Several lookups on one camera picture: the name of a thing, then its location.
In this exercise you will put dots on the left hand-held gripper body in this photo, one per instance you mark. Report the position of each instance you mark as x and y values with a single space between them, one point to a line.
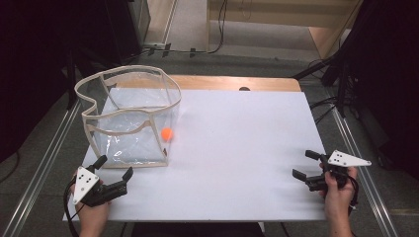
85 182

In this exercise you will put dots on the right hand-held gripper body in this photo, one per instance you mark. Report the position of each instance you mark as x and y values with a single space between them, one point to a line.
349 160

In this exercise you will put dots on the clear plastic bag beige trim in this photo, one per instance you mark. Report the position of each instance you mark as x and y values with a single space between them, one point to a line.
131 148

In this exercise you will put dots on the orange ball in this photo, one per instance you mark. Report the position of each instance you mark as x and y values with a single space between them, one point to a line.
167 134

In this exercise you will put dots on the person's left hand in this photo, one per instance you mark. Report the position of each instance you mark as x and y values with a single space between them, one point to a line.
95 211

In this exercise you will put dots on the person's right hand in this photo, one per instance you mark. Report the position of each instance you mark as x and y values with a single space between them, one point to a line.
336 197

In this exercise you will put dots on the black metal stand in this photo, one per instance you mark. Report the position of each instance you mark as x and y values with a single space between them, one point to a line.
313 69
70 89

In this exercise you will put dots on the dark curtain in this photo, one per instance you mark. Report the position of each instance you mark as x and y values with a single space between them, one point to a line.
33 65
388 82

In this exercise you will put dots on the person's dark trousers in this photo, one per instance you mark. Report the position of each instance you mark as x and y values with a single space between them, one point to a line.
197 230

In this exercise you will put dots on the wooden table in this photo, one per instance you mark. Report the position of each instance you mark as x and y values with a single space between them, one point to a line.
214 83

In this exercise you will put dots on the black cabinet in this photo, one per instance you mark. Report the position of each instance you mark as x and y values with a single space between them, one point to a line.
128 29

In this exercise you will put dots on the aluminium floor rail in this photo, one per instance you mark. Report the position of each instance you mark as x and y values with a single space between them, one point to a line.
372 194
42 161

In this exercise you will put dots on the wooden frame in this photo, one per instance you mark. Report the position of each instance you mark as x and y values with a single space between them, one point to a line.
263 8

